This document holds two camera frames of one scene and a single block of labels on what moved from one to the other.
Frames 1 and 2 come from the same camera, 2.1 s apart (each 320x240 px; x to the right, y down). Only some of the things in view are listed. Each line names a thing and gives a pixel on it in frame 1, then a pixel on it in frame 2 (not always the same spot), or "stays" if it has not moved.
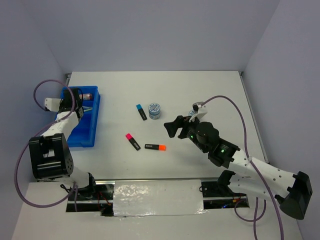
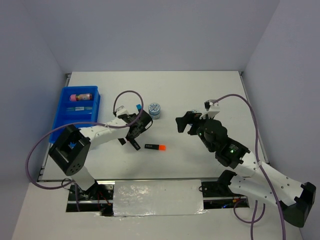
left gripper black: x=62 y=106 → x=122 y=141
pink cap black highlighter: x=131 y=140 stays
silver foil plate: x=153 y=198 stays
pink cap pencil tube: x=86 y=96 stays
